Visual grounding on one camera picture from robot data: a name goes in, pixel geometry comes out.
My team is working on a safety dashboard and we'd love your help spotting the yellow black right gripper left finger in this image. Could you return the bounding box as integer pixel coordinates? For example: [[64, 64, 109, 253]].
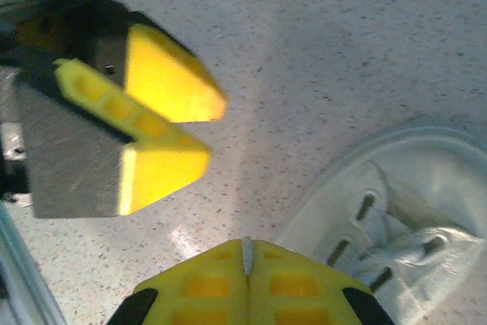
[[109, 238, 249, 325]]

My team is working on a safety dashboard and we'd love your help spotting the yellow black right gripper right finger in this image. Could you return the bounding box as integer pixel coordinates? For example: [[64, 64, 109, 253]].
[[247, 240, 396, 325]]

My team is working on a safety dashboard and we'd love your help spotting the white canvas shoe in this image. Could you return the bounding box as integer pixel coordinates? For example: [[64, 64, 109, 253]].
[[275, 116, 487, 325]]

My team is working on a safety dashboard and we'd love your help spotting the aluminium mounting rail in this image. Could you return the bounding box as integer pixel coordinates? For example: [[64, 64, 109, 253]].
[[0, 201, 62, 325]]

